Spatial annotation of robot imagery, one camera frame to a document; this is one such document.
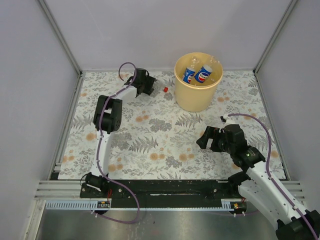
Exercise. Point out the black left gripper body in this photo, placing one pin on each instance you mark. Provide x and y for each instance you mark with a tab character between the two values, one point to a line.
147	85

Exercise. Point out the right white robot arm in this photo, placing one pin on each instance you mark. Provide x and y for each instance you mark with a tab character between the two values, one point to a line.
289	217

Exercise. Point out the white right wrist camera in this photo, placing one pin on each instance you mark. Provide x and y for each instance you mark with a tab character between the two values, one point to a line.
226	120

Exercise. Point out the left aluminium frame post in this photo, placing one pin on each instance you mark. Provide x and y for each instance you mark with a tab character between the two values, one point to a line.
57	31

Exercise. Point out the floral patterned table mat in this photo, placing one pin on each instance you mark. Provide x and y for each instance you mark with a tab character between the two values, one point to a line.
157	138

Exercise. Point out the aluminium frame post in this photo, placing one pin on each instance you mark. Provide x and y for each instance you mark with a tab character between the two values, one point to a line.
276	33
57	31

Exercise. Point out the blue label bottle blue cap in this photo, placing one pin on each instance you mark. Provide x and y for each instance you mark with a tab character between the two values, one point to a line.
192	67

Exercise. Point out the Pepsi label plastic bottle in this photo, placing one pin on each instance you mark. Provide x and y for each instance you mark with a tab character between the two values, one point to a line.
208	71

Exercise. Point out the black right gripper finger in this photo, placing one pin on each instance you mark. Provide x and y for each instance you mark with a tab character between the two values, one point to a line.
215	145
209	134

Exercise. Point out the white slotted cable duct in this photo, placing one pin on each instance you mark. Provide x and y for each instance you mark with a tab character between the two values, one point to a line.
217	205

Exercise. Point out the clear bottle red cap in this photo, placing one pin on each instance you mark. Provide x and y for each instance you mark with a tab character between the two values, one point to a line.
161	83

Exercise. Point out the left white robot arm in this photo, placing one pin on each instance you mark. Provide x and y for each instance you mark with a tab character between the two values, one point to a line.
107	120

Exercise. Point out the yellow plastic bin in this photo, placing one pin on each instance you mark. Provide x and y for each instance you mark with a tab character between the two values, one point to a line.
196	96

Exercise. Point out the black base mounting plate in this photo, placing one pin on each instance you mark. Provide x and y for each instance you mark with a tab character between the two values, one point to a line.
173	190

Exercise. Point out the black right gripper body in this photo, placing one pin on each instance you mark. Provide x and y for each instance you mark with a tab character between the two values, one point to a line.
224	146

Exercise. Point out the right aluminium frame post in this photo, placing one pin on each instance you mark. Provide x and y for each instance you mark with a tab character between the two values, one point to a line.
276	33

